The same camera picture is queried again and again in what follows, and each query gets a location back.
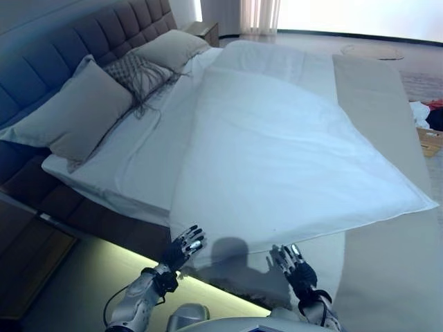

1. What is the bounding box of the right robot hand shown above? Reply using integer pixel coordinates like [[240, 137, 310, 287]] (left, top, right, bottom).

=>
[[266, 243, 318, 302]]

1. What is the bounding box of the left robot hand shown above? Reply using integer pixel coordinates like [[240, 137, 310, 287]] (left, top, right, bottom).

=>
[[162, 224, 207, 274]]

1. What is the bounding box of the white duvet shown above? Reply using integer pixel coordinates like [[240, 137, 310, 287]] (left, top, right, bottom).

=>
[[169, 39, 440, 255]]

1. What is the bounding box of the beige bed runner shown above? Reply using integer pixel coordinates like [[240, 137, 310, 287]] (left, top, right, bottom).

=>
[[332, 53, 443, 332]]

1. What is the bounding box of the white mattress sheet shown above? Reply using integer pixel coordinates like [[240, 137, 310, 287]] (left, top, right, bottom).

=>
[[41, 46, 226, 214]]

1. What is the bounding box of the large beige pillow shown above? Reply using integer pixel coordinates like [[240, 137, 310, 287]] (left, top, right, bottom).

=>
[[0, 54, 134, 165]]

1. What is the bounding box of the cardboard laundry box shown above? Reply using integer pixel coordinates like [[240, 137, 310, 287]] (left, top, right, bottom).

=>
[[417, 126, 443, 158]]

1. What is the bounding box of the grey fringed cushion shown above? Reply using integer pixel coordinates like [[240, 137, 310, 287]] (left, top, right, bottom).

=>
[[102, 53, 193, 120]]

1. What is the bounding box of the white clothing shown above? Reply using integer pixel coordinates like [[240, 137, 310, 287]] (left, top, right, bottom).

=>
[[409, 100, 432, 131]]

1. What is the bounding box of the black clothing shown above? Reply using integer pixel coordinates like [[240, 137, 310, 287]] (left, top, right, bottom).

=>
[[424, 107, 443, 132]]

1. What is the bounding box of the brown tufted headboard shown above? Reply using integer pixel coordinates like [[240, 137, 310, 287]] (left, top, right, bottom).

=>
[[0, 0, 179, 131]]

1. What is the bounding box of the sheer beige curtain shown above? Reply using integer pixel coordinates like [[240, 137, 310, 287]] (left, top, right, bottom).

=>
[[238, 0, 280, 37]]

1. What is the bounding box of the brown bed frame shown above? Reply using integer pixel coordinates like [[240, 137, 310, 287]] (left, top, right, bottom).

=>
[[0, 141, 291, 312]]

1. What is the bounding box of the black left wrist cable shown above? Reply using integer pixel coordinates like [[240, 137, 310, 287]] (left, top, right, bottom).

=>
[[105, 285, 136, 323]]

